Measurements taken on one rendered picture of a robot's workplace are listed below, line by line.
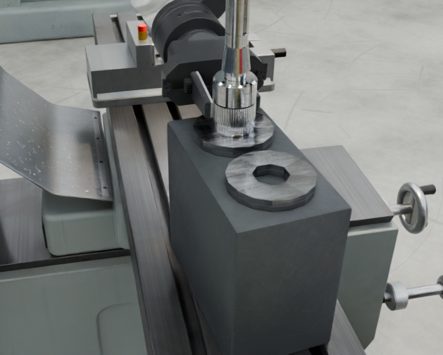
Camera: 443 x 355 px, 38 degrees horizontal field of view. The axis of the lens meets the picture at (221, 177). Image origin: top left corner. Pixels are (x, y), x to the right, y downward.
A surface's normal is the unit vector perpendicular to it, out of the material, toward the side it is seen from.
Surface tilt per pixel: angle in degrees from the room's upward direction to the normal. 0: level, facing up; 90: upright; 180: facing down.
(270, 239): 90
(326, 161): 0
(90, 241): 90
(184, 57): 4
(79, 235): 90
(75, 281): 90
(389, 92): 0
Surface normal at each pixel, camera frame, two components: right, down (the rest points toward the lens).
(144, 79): 0.25, 0.54
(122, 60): 0.02, -0.83
